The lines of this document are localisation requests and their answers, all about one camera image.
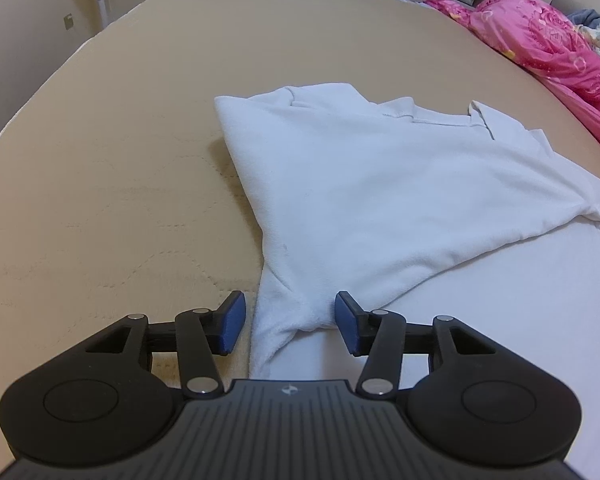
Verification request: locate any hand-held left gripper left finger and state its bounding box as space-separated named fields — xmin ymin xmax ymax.
xmin=60 ymin=290 xmax=247 ymax=401

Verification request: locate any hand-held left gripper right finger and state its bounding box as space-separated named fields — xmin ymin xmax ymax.
xmin=334 ymin=291 xmax=523 ymax=401

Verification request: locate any white shirt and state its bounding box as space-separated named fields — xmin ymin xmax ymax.
xmin=214 ymin=81 xmax=600 ymax=480

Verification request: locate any tan bed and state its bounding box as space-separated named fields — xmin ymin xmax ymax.
xmin=0 ymin=0 xmax=600 ymax=466

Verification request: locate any pink floral quilt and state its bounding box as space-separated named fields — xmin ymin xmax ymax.
xmin=425 ymin=0 xmax=600 ymax=163

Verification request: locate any blue-grey cloth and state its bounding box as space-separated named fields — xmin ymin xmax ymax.
xmin=567 ymin=8 xmax=600 ymax=26

